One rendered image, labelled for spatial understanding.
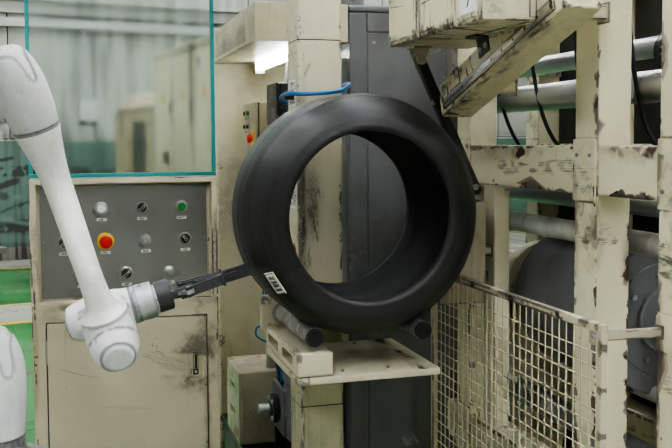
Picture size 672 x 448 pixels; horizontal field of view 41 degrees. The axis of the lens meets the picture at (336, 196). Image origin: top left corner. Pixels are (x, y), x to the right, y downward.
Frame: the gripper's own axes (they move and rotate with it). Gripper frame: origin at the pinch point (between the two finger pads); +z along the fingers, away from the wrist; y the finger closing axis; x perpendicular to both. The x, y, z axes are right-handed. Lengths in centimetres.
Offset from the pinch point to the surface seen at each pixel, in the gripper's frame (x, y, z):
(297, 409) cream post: 49, 31, 11
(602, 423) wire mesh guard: 41, -60, 55
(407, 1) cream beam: -55, 9, 64
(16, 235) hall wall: 45, 909, -115
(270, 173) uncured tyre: -22.2, -11.1, 12.4
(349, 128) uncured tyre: -27.5, -13.0, 33.2
